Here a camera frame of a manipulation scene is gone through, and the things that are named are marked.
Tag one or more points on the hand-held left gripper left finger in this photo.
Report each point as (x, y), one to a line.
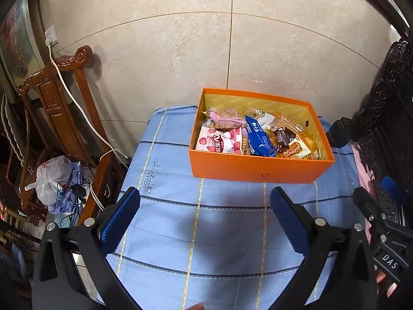
(119, 219)

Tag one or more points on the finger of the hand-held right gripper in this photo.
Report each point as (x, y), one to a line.
(393, 187)
(371, 208)

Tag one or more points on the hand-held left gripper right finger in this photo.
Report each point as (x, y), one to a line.
(288, 222)

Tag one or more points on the orange cardboard box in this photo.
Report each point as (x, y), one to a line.
(258, 168)

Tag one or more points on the orange brown snack bag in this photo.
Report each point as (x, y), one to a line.
(296, 148)

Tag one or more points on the blue snack packet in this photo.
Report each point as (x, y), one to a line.
(259, 137)

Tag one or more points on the heap of assorted snacks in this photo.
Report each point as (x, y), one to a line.
(290, 122)

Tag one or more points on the white printed snack bag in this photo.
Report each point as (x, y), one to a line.
(264, 118)

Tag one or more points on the white pink strawberry packet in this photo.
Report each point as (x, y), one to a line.
(214, 142)

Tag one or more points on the pink biscuit stick packet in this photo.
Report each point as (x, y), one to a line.
(226, 119)

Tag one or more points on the person's right hand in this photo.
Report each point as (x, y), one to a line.
(385, 284)

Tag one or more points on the person's left hand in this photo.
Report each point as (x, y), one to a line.
(197, 306)

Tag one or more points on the pink cloth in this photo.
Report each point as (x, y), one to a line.
(363, 168)

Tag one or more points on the black power adapter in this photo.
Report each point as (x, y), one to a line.
(79, 190)

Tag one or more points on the blue plastic bag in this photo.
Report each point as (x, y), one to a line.
(77, 172)

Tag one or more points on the blue plaid tablecloth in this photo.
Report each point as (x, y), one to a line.
(209, 232)

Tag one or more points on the white plastic bag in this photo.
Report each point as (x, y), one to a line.
(51, 174)

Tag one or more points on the dark carved wooden furniture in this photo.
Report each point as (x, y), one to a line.
(387, 103)

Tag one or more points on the carved wooden chair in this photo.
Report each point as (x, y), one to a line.
(51, 97)

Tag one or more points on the white wall socket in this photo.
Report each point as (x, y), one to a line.
(51, 34)

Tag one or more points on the framed wall painting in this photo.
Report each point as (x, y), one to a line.
(16, 38)

